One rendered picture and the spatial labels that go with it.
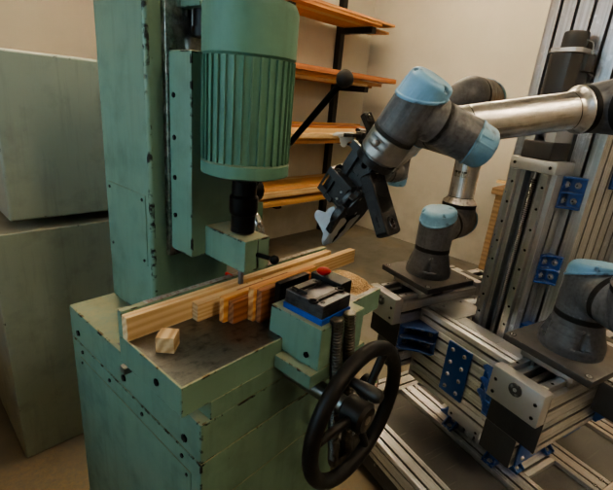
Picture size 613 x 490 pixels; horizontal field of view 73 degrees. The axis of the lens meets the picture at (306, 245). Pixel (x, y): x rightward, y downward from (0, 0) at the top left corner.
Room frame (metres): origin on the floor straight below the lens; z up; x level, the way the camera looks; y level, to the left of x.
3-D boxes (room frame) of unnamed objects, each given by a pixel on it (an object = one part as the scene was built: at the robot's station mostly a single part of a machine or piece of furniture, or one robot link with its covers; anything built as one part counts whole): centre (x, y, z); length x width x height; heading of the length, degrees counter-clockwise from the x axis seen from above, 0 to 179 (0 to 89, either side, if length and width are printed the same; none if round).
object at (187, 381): (0.81, 0.03, 0.87); 0.61 x 0.30 x 0.06; 140
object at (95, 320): (0.93, 0.23, 0.76); 0.57 x 0.45 x 0.09; 50
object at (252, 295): (0.86, 0.04, 0.94); 0.20 x 0.02 x 0.08; 140
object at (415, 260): (1.36, -0.43, 0.87); 0.15 x 0.15 x 0.10
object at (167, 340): (0.65, 0.24, 0.92); 0.03 x 0.03 x 0.03; 2
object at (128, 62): (1.03, 0.36, 1.16); 0.22 x 0.22 x 0.72; 50
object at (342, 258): (0.97, 0.04, 0.92); 0.55 x 0.02 x 0.04; 140
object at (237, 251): (0.86, 0.15, 1.03); 0.14 x 0.07 x 0.09; 50
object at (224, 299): (0.84, 0.09, 0.93); 0.22 x 0.01 x 0.06; 140
